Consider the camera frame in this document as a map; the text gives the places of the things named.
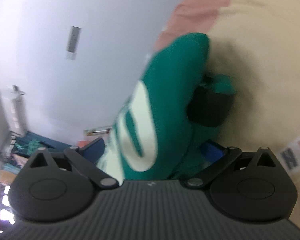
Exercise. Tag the green clip hanger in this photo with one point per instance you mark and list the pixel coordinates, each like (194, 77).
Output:
(29, 147)

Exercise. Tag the white air conditioner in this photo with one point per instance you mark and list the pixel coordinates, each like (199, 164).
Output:
(12, 114)

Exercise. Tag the patchwork bed quilt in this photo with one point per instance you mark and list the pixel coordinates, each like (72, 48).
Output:
(257, 43)

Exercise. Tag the orange box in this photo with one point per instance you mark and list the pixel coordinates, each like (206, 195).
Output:
(82, 143)

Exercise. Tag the wall switch panel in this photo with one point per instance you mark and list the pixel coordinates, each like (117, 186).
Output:
(72, 43)

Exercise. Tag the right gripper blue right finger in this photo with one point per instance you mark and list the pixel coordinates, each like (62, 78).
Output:
(219, 157)

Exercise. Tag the green hoodie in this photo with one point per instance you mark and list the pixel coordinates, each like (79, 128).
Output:
(175, 107)

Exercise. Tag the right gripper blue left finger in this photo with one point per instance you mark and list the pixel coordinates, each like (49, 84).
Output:
(84, 160)

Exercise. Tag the hanging clothes rack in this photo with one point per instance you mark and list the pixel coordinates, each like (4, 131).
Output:
(11, 163)

